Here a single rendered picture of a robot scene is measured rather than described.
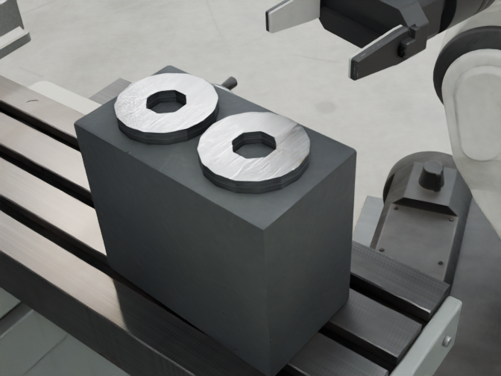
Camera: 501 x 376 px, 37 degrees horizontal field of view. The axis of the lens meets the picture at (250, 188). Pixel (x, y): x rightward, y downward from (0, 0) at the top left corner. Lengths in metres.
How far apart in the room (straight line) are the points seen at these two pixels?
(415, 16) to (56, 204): 0.46
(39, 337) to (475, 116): 0.67
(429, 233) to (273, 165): 0.80
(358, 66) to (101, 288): 0.35
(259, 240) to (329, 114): 2.08
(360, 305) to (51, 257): 0.33
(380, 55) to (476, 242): 0.79
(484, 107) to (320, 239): 0.41
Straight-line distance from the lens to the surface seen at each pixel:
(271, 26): 0.69
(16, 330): 1.09
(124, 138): 0.65
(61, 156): 0.96
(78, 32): 3.26
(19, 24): 1.21
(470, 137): 1.01
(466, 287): 1.31
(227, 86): 1.48
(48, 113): 1.04
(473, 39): 0.97
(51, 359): 1.19
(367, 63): 0.63
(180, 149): 0.62
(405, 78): 2.83
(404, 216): 1.38
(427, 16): 0.69
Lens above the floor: 1.53
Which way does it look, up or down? 41 degrees down
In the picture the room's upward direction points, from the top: 4 degrees counter-clockwise
